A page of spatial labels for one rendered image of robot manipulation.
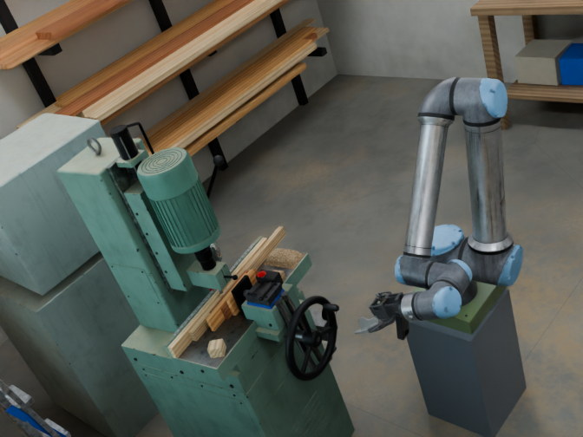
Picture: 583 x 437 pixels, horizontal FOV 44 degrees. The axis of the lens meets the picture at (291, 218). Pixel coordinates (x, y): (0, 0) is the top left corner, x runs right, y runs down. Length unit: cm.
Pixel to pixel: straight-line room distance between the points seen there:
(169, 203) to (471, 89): 99
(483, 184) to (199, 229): 92
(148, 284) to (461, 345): 114
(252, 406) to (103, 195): 88
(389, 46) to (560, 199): 231
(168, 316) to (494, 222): 120
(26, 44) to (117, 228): 190
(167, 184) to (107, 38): 274
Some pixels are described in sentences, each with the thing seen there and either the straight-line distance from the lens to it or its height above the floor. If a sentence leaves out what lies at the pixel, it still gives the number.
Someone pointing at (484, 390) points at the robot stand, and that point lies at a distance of 291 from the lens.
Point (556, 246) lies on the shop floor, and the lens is 394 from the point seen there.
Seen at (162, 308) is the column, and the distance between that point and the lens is 270.
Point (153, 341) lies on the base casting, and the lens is 281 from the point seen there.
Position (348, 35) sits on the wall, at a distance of 622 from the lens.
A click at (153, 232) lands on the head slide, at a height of 126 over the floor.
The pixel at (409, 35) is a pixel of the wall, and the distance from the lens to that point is 585.
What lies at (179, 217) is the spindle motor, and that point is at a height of 134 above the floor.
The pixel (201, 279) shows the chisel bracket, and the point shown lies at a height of 104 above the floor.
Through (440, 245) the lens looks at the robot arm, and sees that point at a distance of 259.
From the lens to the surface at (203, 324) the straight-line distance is 255.
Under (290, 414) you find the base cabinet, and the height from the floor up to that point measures 45.
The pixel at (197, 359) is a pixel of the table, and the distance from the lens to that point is 247.
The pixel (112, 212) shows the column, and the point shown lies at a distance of 249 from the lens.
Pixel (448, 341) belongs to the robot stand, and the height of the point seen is 51.
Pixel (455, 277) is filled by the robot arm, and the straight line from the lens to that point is 229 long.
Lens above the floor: 244
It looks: 32 degrees down
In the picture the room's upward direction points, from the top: 20 degrees counter-clockwise
